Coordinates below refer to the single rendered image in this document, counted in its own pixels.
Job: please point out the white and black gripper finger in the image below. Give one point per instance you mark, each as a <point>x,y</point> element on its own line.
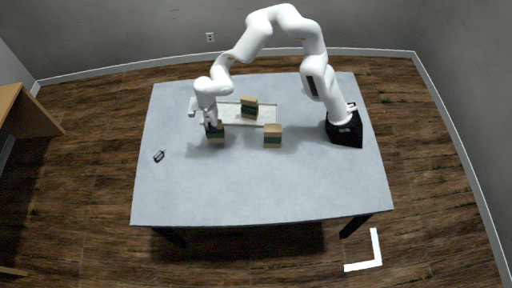
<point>211,128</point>

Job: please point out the tan and green flat pack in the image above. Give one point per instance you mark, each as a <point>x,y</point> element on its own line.
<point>272,135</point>
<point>249,107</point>
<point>219,136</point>

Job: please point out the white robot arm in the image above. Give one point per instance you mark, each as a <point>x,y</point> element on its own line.
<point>318,77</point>

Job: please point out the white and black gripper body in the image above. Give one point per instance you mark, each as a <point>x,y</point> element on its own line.
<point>213,118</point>

